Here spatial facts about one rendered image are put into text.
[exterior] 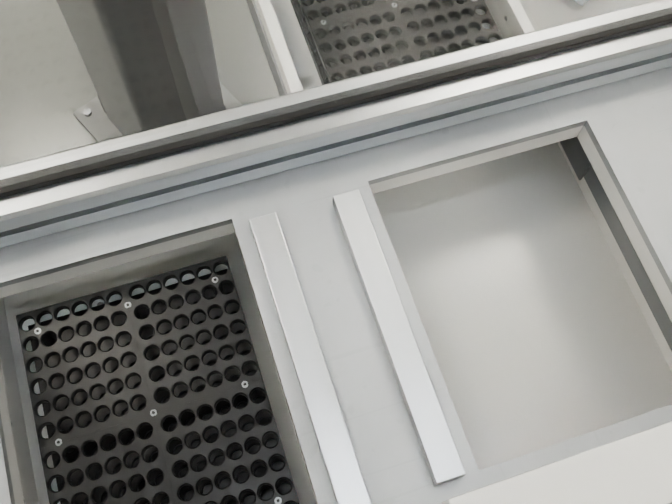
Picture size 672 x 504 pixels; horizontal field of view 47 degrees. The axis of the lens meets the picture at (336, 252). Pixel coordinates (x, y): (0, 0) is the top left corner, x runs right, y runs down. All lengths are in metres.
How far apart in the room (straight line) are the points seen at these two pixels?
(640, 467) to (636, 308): 0.24
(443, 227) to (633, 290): 0.19
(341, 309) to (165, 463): 0.18
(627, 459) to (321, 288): 0.25
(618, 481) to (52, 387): 0.42
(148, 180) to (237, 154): 0.07
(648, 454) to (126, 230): 0.42
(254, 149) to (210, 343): 0.16
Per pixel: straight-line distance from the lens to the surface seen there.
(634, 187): 0.68
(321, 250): 0.60
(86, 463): 0.63
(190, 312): 0.64
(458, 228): 0.75
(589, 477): 0.56
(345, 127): 0.61
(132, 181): 0.59
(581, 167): 0.79
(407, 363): 0.57
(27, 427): 0.72
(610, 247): 0.79
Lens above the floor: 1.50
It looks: 67 degrees down
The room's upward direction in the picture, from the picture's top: 5 degrees clockwise
